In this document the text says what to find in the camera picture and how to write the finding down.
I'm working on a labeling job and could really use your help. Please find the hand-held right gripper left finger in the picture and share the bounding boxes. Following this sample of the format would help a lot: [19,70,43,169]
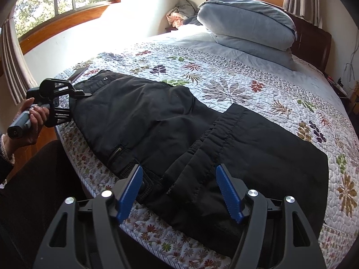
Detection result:
[33,164,144,269]

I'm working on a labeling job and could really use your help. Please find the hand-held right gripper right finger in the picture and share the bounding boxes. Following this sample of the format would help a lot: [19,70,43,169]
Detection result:
[215,164,327,269]

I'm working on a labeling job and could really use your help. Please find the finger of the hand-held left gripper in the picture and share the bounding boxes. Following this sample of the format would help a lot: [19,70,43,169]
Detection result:
[46,106,72,128]
[42,78,92,98]

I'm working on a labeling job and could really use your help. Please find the black pants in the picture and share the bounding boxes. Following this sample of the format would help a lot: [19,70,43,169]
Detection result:
[69,69,329,237]

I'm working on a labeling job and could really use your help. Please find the person's left forearm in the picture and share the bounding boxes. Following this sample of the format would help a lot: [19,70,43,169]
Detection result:
[0,133,17,176]

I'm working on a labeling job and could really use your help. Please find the person's left hand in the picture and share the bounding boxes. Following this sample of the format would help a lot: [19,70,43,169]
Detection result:
[13,98,51,148]

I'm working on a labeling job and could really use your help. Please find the black smartphone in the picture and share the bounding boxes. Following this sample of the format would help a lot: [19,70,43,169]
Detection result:
[67,66,91,83]

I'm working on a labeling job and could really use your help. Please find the striped side curtain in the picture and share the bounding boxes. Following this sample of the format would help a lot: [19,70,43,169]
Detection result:
[0,17,39,99]

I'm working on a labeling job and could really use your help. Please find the floral quilted bedspread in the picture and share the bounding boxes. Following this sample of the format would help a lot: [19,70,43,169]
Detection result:
[53,22,359,269]

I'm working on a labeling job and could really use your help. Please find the pile of clothes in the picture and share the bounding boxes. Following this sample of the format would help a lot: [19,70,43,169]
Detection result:
[166,0,197,29]

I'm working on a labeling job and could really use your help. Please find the dark grey pillow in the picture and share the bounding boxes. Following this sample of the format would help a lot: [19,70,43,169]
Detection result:
[183,15,203,26]

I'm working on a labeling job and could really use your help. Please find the nightstand with chargers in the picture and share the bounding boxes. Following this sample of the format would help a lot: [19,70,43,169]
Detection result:
[325,72,354,102]

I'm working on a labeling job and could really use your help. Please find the wooden desk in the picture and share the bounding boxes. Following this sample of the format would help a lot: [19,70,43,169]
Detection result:
[348,82,359,112]

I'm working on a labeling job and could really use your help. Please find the folded grey duvet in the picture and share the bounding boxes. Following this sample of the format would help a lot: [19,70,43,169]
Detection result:
[196,0,298,71]

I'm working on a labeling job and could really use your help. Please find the dark wooden headboard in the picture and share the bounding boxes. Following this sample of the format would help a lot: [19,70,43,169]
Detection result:
[206,0,332,72]

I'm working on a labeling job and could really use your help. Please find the hanging wall cables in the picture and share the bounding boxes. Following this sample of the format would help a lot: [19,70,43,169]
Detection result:
[343,61,356,88]

